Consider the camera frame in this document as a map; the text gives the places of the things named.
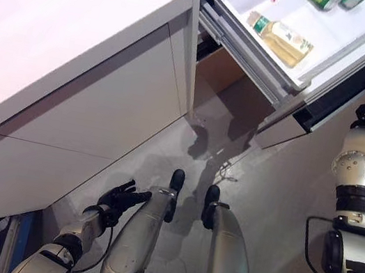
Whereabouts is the tea bottle with white cap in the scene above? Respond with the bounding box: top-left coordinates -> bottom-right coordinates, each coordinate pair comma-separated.
240,9 -> 319,72

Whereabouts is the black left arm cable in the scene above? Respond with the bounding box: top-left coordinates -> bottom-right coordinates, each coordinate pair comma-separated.
70,210 -> 120,273

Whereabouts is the white fridge drawer steel front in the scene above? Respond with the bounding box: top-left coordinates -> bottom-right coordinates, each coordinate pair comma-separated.
180,0 -> 365,142

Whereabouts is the silver right robot leg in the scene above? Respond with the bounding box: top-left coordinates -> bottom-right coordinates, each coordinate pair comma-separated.
192,183 -> 268,273

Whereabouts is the silver robot leg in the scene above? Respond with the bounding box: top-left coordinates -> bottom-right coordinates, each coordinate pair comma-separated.
100,158 -> 187,273
192,183 -> 268,273

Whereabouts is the white counter cabinet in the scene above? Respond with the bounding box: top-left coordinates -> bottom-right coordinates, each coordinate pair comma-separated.
0,0 -> 211,269

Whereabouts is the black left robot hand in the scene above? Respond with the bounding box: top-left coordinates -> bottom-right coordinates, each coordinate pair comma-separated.
93,174 -> 155,235

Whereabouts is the white vertical side panel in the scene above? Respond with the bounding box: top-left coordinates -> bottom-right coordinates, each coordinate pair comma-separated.
167,0 -> 213,118

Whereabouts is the silver left robot leg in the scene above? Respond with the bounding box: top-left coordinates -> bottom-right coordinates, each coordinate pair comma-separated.
100,158 -> 187,273

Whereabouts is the steel bottom fridge drawer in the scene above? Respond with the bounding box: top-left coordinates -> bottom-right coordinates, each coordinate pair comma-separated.
182,40 -> 324,158

